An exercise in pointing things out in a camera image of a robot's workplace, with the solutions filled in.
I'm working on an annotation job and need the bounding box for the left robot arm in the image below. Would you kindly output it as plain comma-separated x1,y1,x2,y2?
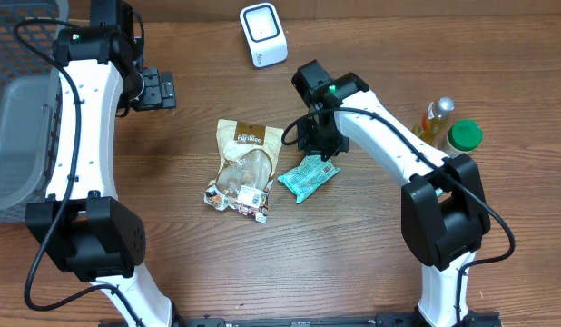
25,0,179,326

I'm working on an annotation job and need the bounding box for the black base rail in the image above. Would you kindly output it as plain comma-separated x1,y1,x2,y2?
98,311,503,327

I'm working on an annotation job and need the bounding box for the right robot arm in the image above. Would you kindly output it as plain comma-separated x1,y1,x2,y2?
291,60,499,326

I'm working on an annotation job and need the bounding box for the teal white snack packet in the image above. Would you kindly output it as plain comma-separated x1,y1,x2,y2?
278,155,340,204

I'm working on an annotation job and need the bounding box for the white barcode scanner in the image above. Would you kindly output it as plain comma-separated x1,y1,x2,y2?
239,2,288,69

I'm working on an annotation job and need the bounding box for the brown white snack wrapper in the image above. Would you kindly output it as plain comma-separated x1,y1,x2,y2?
204,180,273,223

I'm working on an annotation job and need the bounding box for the green lid spice jar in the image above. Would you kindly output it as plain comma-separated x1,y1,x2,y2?
438,120,484,158

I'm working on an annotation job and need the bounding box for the clear plastic container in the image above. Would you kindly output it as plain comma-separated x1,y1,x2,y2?
412,97,455,144

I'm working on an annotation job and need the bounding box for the brown Pantree snack packet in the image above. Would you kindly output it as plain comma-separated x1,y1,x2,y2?
216,119,283,197

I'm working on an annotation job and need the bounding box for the grey plastic mesh basket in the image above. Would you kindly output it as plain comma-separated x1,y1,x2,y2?
0,0,69,223

